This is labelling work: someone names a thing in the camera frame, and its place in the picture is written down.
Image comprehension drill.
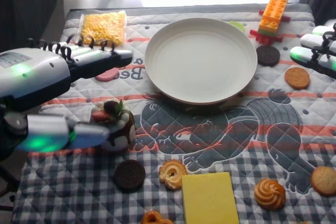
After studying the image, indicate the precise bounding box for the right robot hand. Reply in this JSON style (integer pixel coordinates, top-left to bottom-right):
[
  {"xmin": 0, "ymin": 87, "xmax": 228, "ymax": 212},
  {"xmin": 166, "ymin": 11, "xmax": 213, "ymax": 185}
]
[{"xmin": 289, "ymin": 18, "xmax": 336, "ymax": 80}]

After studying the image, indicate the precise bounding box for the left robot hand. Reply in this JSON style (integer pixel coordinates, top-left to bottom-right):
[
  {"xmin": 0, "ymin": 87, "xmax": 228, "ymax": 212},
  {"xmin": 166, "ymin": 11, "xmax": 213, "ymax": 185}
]
[{"xmin": 0, "ymin": 36, "xmax": 134, "ymax": 161}]

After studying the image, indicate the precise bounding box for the toy chocolate strawberry cake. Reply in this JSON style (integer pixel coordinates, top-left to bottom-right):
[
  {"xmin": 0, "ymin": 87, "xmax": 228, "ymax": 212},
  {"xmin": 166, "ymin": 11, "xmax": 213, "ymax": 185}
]
[{"xmin": 90, "ymin": 98, "xmax": 137, "ymax": 153}]

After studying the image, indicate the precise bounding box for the white round plate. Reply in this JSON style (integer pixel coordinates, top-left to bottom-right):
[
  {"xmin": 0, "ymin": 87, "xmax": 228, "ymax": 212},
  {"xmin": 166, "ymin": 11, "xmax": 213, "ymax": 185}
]
[{"xmin": 144, "ymin": 17, "xmax": 258, "ymax": 105}]

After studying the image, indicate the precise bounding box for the orange round biscuit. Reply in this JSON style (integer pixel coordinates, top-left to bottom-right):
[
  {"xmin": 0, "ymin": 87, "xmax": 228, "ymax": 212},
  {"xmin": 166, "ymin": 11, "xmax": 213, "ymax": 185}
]
[{"xmin": 285, "ymin": 67, "xmax": 311, "ymax": 90}]

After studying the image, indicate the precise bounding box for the green toy brick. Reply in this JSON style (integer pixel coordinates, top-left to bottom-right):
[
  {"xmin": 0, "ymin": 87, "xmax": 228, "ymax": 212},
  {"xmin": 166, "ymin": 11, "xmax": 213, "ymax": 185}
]
[{"xmin": 258, "ymin": 27, "xmax": 279, "ymax": 38}]

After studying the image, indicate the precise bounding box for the dark chocolate sandwich cookie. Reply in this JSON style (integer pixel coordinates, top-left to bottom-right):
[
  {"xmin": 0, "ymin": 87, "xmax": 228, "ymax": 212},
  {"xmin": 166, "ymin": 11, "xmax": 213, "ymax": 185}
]
[
  {"xmin": 113, "ymin": 159, "xmax": 146, "ymax": 193},
  {"xmin": 256, "ymin": 45, "xmax": 281, "ymax": 67}
]

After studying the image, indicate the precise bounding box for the orange toy brick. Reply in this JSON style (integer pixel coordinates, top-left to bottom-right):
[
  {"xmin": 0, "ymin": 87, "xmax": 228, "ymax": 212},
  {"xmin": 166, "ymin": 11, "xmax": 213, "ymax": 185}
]
[{"xmin": 258, "ymin": 0, "xmax": 289, "ymax": 34}]

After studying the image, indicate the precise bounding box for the green round disc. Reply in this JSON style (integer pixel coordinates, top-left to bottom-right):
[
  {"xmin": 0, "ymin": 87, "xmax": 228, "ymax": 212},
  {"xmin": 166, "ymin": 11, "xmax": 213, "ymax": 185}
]
[{"xmin": 227, "ymin": 20, "xmax": 246, "ymax": 34}]

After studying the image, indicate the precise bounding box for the pink round cookie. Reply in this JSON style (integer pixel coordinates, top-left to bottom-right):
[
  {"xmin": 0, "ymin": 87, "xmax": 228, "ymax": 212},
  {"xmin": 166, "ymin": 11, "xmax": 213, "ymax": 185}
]
[{"xmin": 95, "ymin": 67, "xmax": 122, "ymax": 82}]

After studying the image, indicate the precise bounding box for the bag of yellow corn kernels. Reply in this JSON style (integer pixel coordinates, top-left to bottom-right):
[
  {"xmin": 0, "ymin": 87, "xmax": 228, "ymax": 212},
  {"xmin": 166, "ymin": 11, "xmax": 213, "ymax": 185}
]
[{"xmin": 78, "ymin": 10, "xmax": 128, "ymax": 47}]

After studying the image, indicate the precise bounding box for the grey quilt with bear print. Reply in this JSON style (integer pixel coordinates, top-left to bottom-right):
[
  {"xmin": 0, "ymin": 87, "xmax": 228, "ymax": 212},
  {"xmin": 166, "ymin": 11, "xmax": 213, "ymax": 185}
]
[{"xmin": 10, "ymin": 3, "xmax": 336, "ymax": 224}]

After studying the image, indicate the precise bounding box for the pale round biscuit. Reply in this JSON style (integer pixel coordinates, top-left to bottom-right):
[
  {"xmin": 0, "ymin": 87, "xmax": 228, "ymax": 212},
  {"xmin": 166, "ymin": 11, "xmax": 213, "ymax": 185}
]
[{"xmin": 311, "ymin": 166, "xmax": 336, "ymax": 197}]

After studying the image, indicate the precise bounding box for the orange swirl cookie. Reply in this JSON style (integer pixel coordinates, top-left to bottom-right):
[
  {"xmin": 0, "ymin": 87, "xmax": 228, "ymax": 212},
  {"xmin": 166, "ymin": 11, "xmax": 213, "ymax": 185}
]
[{"xmin": 254, "ymin": 178, "xmax": 286, "ymax": 211}]

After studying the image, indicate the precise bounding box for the yellow block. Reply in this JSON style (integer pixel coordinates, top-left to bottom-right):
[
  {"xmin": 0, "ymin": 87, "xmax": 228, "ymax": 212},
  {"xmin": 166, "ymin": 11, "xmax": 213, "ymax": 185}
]
[{"xmin": 181, "ymin": 172, "xmax": 240, "ymax": 224}]

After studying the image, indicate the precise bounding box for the brown pretzel cookie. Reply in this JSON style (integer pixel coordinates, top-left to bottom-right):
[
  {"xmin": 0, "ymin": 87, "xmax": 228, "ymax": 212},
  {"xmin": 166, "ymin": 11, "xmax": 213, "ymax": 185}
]
[{"xmin": 141, "ymin": 210, "xmax": 174, "ymax": 224}]

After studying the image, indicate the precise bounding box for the ring-shaped butter cookie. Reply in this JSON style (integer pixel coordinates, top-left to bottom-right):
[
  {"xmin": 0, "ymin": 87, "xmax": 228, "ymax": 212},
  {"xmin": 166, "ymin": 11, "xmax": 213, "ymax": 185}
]
[{"xmin": 159, "ymin": 158, "xmax": 188, "ymax": 190}]

